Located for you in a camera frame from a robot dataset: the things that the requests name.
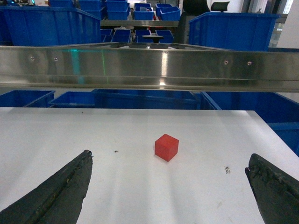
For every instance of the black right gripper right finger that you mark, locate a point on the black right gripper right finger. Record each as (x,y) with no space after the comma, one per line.
(276,192)

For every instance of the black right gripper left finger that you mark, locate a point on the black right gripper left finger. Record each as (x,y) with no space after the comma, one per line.
(57,200)

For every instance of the red magnetic cube block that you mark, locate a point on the red magnetic cube block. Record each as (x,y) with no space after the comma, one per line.
(166,147)

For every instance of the large blue bin right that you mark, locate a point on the large blue bin right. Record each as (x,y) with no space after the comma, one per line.
(233,31)

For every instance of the large blue bin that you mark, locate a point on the large blue bin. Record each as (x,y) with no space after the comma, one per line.
(51,26)
(233,31)

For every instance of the large blue bin left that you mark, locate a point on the large blue bin left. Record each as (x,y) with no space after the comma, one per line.
(51,26)

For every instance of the stainless steel shelf rail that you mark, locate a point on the stainless steel shelf rail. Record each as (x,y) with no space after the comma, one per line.
(148,66)

